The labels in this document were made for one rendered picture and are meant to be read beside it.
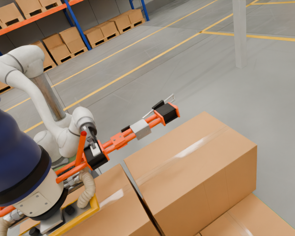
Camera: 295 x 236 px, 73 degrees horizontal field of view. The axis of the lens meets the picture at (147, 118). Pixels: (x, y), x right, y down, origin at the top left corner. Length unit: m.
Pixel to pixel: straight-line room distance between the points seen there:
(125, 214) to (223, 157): 0.53
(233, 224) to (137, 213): 0.58
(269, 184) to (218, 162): 1.12
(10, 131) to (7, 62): 0.73
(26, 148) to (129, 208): 0.52
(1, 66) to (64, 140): 0.54
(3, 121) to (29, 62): 0.75
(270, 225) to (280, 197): 0.74
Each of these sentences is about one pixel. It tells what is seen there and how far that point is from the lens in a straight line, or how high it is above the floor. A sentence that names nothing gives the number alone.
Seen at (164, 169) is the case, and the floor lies 0.94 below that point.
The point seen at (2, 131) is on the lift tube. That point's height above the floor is 1.54.
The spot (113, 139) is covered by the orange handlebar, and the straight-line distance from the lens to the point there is 0.85.
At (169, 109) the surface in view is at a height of 1.27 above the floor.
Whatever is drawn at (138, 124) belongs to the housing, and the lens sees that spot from 0.85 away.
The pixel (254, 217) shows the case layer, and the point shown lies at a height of 0.54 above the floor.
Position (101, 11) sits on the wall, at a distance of 9.68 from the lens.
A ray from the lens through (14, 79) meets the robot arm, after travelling 1.31.
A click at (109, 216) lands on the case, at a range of 1.04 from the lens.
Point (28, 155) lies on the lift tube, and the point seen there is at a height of 1.43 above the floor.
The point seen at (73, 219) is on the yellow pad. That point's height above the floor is 1.14.
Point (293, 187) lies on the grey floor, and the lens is 2.13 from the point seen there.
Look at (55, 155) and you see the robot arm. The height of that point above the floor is 0.91.
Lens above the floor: 1.77
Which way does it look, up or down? 36 degrees down
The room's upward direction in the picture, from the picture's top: 22 degrees counter-clockwise
